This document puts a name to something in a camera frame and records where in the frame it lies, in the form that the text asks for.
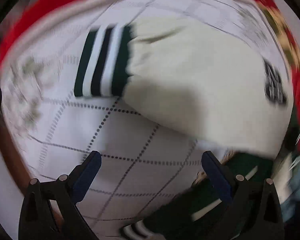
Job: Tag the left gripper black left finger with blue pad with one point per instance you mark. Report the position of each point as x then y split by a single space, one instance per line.
49 209

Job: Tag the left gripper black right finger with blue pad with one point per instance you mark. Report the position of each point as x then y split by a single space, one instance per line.
253 209

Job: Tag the green white varsity jacket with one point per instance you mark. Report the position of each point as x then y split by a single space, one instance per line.
155 95

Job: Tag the light blue quilted duvet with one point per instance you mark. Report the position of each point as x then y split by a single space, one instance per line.
291 191

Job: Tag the white diamond pattern cloth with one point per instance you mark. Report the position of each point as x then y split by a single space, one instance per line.
38 75

